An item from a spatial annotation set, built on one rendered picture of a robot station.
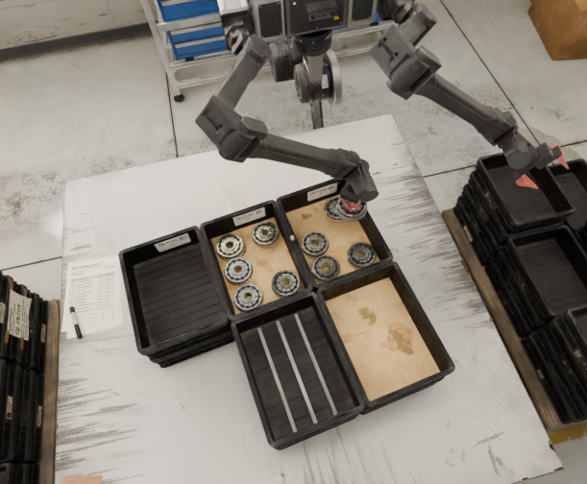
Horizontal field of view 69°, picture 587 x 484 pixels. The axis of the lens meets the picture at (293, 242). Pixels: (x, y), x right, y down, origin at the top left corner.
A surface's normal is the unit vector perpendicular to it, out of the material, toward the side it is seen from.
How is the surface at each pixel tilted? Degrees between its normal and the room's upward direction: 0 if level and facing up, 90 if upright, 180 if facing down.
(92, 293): 0
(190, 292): 0
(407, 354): 0
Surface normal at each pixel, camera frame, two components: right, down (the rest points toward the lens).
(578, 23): 0.02, 0.87
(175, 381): -0.04, -0.48
